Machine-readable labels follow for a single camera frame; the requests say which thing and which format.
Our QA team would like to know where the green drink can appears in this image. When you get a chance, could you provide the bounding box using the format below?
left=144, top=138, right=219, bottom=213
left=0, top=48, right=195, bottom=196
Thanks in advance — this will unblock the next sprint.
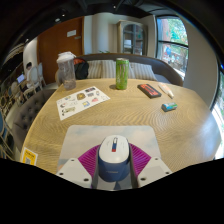
left=115, top=57, right=130, bottom=91

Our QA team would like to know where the glass door cabinet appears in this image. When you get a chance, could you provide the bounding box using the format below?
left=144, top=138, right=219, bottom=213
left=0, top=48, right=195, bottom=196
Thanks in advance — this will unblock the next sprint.
left=116, top=19, right=148, bottom=56

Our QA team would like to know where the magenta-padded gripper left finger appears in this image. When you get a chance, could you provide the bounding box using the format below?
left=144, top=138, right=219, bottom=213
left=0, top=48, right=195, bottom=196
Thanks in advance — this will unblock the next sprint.
left=55, top=144, right=101, bottom=190

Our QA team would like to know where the green and blue small pack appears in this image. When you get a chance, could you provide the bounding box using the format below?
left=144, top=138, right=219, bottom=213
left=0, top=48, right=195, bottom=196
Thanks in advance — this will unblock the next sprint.
left=161, top=101, right=178, bottom=113

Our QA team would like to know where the brown wooden door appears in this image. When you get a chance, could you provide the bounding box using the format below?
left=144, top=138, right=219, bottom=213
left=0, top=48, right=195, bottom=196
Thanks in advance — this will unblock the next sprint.
left=36, top=16, right=85, bottom=85

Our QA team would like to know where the yellow sticker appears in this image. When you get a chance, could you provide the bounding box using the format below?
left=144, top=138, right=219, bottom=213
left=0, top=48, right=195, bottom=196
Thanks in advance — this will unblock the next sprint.
left=20, top=146, right=39, bottom=167

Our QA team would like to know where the group of blue chairs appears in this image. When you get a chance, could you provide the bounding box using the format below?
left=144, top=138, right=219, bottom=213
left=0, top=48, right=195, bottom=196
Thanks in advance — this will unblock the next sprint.
left=0, top=109, right=16, bottom=161

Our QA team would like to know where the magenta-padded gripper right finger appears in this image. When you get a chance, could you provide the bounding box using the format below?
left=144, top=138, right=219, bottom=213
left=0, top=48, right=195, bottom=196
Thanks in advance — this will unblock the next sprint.
left=128, top=143, right=173, bottom=189

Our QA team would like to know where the striped cushion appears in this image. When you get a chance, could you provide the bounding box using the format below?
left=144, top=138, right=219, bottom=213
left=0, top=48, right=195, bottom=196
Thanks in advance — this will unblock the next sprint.
left=99, top=59, right=136, bottom=80
left=129, top=62, right=158, bottom=82
left=87, top=59, right=104, bottom=80

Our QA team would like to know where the grey curved sofa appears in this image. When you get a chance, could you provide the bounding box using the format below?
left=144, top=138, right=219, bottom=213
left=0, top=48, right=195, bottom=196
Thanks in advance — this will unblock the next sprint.
left=54, top=53, right=184, bottom=88

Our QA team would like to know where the person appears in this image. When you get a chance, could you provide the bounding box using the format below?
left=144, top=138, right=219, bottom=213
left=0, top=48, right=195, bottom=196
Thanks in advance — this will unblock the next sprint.
left=23, top=61, right=36, bottom=83

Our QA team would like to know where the white and blue computer mouse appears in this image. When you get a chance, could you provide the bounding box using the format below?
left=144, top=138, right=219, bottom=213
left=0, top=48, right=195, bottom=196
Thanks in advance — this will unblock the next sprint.
left=97, top=134, right=131, bottom=183

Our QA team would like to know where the black box with orange print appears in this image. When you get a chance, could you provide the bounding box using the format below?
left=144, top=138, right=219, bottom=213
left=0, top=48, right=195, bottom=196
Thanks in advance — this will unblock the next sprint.
left=137, top=83, right=163, bottom=99

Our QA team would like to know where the white tube with orange label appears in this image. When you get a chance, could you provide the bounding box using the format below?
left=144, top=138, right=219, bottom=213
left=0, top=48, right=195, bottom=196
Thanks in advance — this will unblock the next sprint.
left=157, top=82, right=175, bottom=100

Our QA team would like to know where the clear plastic shaker bottle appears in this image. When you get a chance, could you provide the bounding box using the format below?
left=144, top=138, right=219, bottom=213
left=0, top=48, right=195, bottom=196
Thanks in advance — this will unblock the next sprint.
left=55, top=51, right=78, bottom=91

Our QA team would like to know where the sky print mouse pad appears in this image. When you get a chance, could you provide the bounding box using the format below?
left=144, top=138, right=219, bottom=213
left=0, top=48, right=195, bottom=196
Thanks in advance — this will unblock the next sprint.
left=57, top=124, right=163, bottom=174

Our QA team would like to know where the black bag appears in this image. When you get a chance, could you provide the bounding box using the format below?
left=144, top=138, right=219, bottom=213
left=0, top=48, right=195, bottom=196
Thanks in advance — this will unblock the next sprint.
left=73, top=58, right=90, bottom=80

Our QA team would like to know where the dark framed window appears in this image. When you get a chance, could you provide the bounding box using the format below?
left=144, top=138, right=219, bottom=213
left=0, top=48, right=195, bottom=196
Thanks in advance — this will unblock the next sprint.
left=155, top=15, right=190, bottom=79

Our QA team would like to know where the white sticker sheet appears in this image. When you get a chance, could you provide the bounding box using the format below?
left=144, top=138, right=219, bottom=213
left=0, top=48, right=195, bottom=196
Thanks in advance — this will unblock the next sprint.
left=55, top=85, right=111, bottom=121

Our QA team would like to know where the grey tufted bench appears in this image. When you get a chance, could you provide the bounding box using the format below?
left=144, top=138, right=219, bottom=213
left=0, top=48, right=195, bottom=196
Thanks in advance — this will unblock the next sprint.
left=12, top=88, right=58, bottom=134

